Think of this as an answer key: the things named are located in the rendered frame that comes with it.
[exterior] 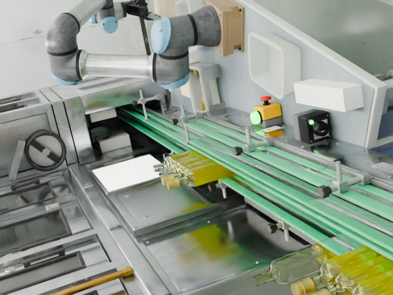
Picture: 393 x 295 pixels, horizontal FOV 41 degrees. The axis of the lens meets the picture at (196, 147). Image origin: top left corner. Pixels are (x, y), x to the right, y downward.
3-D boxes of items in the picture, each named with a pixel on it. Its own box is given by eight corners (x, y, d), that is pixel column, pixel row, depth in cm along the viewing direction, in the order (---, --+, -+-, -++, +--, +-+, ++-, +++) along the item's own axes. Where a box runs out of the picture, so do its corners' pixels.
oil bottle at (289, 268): (333, 254, 149) (251, 286, 141) (331, 236, 147) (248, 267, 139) (345, 262, 143) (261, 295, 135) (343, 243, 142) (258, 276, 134)
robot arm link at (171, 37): (193, 21, 185) (157, 28, 181) (195, 55, 193) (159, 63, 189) (181, 9, 194) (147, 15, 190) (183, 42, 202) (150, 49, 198)
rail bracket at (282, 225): (306, 229, 161) (268, 243, 157) (303, 209, 159) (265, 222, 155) (313, 234, 157) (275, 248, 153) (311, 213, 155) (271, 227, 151)
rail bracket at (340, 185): (362, 179, 127) (316, 195, 123) (360, 150, 125) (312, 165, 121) (373, 184, 123) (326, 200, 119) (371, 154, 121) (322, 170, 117)
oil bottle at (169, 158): (211, 156, 222) (164, 170, 216) (209, 144, 221) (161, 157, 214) (216, 159, 217) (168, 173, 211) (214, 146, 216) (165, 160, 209)
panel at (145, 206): (152, 157, 280) (89, 175, 269) (151, 152, 279) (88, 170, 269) (220, 209, 198) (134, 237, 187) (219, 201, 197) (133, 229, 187)
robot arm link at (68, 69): (187, 57, 189) (41, 52, 195) (188, 92, 199) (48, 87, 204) (190, 42, 199) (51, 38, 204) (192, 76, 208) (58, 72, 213)
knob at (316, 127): (326, 133, 155) (333, 136, 152) (313, 137, 154) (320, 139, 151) (325, 119, 154) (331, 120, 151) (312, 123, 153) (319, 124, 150)
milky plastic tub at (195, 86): (210, 109, 244) (193, 114, 242) (202, 61, 238) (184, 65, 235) (226, 115, 228) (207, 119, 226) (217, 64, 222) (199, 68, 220)
